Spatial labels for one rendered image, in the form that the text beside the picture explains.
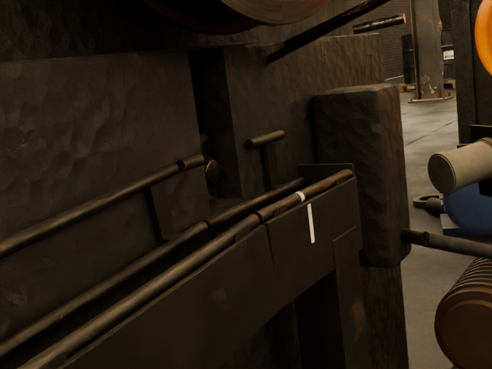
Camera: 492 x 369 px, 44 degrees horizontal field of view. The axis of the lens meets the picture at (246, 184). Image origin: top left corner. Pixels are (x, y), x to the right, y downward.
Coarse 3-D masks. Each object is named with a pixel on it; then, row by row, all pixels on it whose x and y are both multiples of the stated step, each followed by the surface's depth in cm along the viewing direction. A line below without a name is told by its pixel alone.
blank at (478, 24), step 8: (488, 0) 85; (480, 8) 86; (488, 8) 84; (480, 16) 85; (488, 16) 84; (480, 24) 85; (488, 24) 84; (480, 32) 85; (488, 32) 84; (480, 40) 85; (488, 40) 84; (480, 48) 86; (488, 48) 84; (480, 56) 87; (488, 56) 85; (488, 64) 86
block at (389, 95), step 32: (320, 96) 80; (352, 96) 77; (384, 96) 76; (320, 128) 81; (352, 128) 78; (384, 128) 77; (320, 160) 82; (352, 160) 79; (384, 160) 77; (384, 192) 78; (384, 224) 79; (384, 256) 80
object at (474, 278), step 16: (464, 272) 88; (480, 272) 83; (464, 288) 80; (480, 288) 78; (448, 304) 80; (464, 304) 78; (480, 304) 76; (448, 320) 79; (464, 320) 78; (480, 320) 77; (448, 336) 80; (464, 336) 79; (480, 336) 77; (448, 352) 80; (464, 352) 79; (480, 352) 78; (464, 368) 80; (480, 368) 78
